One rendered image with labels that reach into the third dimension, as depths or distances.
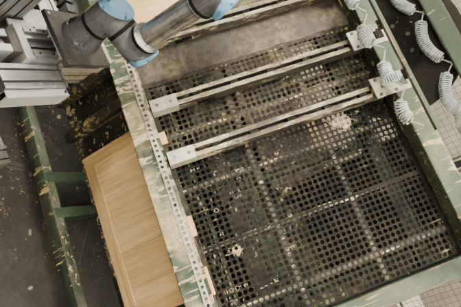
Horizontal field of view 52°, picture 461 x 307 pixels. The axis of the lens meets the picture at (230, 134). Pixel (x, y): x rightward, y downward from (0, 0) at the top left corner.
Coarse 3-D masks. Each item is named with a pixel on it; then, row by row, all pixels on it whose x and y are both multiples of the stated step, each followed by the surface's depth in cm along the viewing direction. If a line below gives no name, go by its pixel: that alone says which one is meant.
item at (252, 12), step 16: (272, 0) 234; (288, 0) 235; (304, 0) 236; (320, 0) 242; (224, 16) 231; (240, 16) 230; (256, 16) 234; (192, 32) 226; (208, 32) 232; (160, 48) 230
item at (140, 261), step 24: (120, 144) 247; (96, 168) 255; (120, 168) 246; (96, 192) 253; (120, 192) 245; (144, 192) 237; (120, 216) 244; (144, 216) 236; (120, 240) 243; (144, 240) 235; (120, 264) 241; (144, 264) 234; (168, 264) 226; (120, 288) 240; (144, 288) 233; (168, 288) 225
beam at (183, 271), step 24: (96, 0) 231; (120, 72) 220; (120, 96) 216; (144, 96) 217; (144, 144) 210; (144, 168) 206; (168, 168) 207; (168, 216) 201; (168, 240) 198; (192, 240) 198; (192, 288) 192
